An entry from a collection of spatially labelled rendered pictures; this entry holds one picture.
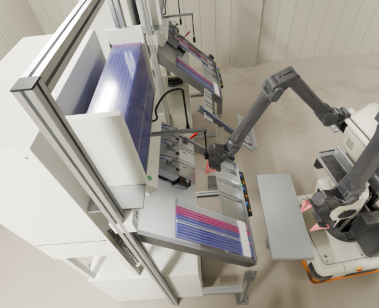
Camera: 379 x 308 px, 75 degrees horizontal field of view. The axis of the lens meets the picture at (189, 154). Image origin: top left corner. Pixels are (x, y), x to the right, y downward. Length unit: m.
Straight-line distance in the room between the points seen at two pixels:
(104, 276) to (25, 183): 0.98
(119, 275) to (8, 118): 1.11
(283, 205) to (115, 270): 1.14
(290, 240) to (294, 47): 3.34
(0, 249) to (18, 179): 2.21
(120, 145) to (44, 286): 1.97
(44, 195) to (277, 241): 1.29
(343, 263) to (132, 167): 1.65
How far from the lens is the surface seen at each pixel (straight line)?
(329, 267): 2.05
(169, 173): 1.21
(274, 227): 1.70
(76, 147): 0.60
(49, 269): 2.62
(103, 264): 1.70
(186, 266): 1.57
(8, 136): 0.77
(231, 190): 1.59
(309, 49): 4.55
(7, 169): 0.80
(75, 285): 2.45
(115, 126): 0.71
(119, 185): 0.93
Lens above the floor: 2.11
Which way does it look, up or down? 48 degrees down
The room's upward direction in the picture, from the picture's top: 8 degrees counter-clockwise
